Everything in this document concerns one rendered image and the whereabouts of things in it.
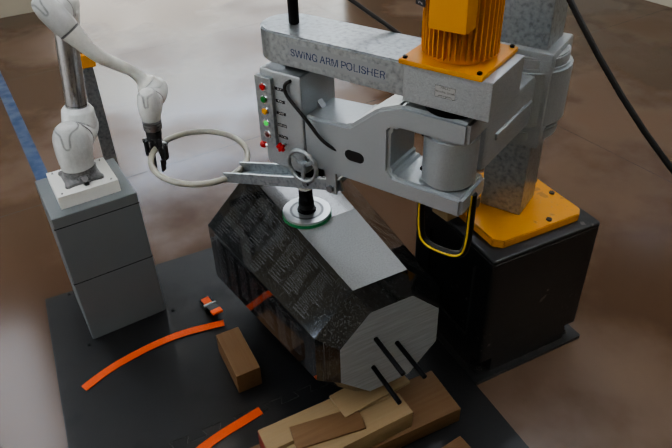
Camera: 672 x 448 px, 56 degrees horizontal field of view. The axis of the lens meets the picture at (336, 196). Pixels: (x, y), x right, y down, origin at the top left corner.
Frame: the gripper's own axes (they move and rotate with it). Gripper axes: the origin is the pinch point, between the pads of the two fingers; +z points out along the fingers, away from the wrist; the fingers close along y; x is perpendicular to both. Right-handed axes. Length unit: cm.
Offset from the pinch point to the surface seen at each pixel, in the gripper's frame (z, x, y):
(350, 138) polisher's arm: -60, -33, 109
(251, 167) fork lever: -12, -1, 52
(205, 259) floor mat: 83, 23, 5
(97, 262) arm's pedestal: 36, -41, -15
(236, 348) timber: 66, -44, 60
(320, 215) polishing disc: -8, -18, 93
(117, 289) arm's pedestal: 57, -38, -10
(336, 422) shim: 52, -74, 122
